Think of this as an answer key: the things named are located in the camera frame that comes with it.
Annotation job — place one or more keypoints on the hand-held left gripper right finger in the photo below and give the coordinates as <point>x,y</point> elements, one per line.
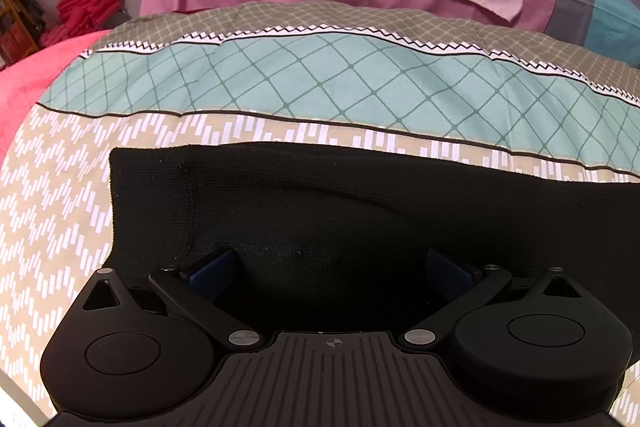
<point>450,274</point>

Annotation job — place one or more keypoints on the patterned beige teal quilt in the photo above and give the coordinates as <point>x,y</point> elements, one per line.
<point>300,77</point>

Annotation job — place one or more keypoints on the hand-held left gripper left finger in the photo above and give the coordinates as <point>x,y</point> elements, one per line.
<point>212,271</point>

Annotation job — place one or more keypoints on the teal grey striped bedding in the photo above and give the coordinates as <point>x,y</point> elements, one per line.
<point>595,17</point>

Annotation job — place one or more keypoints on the pink fleece blanket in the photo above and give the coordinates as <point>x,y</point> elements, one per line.
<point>35,67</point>

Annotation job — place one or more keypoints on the pile of red clothes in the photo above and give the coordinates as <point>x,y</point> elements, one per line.
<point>87,9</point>

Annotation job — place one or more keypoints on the black pants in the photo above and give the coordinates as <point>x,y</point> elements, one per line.
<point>375,227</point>

